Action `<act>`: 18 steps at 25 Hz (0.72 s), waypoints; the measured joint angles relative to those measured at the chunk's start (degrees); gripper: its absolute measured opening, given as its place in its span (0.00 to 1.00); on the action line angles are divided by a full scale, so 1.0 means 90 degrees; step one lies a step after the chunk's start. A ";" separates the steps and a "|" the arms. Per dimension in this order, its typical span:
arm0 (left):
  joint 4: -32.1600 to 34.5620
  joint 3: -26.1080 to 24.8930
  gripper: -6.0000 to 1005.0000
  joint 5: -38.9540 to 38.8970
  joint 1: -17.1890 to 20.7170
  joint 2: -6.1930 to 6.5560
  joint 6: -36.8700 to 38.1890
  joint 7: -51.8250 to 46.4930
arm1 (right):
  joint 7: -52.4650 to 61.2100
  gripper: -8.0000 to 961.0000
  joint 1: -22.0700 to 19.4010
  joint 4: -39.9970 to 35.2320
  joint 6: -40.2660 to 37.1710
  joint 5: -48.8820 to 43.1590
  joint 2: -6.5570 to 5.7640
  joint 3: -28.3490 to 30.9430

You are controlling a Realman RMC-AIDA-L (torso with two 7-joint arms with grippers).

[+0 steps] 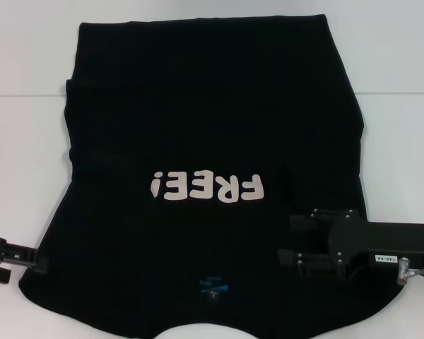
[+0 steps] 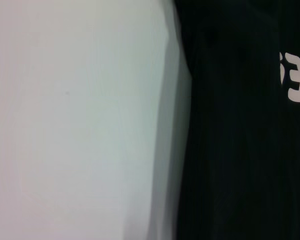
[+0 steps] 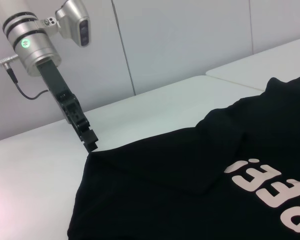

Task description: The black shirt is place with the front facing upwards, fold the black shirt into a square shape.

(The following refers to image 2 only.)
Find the black shirt with FREE! print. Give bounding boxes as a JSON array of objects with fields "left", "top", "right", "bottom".
[{"left": 171, "top": 0, "right": 300, "bottom": 240}]

